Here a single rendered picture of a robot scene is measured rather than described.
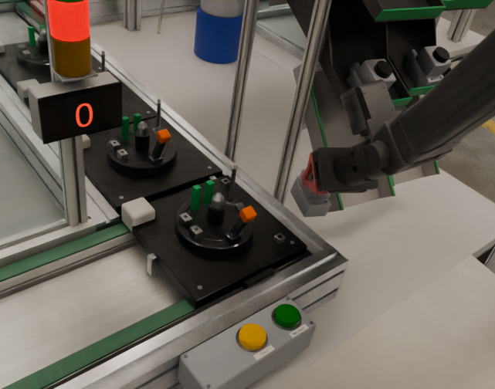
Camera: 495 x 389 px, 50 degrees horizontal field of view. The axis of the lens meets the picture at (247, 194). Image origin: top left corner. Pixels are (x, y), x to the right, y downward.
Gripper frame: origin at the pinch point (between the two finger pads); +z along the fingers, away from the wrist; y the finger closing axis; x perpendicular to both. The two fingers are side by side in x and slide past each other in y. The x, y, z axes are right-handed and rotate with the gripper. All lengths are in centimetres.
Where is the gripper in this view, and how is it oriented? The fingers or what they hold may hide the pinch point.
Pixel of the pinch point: (317, 179)
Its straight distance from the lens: 88.9
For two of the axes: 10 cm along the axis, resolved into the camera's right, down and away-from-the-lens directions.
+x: 0.9, 9.9, -1.4
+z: -4.0, 1.7, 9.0
